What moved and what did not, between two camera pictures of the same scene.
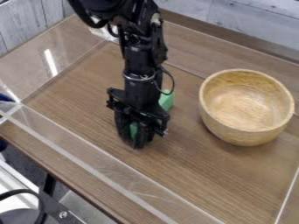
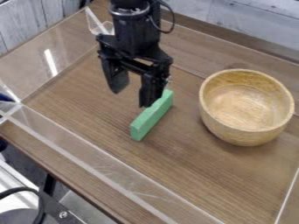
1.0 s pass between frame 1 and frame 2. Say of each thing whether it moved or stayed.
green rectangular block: stayed
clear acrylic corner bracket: stayed
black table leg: stayed
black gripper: moved
